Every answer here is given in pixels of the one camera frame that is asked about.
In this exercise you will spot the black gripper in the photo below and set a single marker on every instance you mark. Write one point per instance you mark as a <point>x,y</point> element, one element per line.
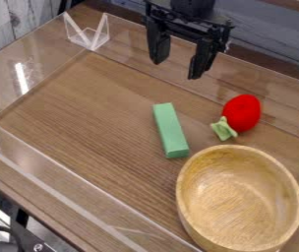
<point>190,19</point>

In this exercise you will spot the green rectangular block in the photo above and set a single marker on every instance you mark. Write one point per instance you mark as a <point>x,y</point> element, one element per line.
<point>171,131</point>

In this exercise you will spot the brown wooden bowl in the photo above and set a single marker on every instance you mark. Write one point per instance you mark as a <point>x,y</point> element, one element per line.
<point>238,200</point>

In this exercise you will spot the red plush strawberry toy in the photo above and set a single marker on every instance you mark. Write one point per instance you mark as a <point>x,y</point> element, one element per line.
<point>240,116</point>

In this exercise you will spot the clear acrylic corner bracket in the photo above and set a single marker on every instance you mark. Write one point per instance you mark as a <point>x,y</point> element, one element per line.
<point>88,38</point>

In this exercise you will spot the clear acrylic tray wall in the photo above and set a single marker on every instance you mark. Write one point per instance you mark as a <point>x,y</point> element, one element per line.
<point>81,157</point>

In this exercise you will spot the black table clamp mount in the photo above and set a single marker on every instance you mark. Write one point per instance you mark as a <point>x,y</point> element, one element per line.
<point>32,243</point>

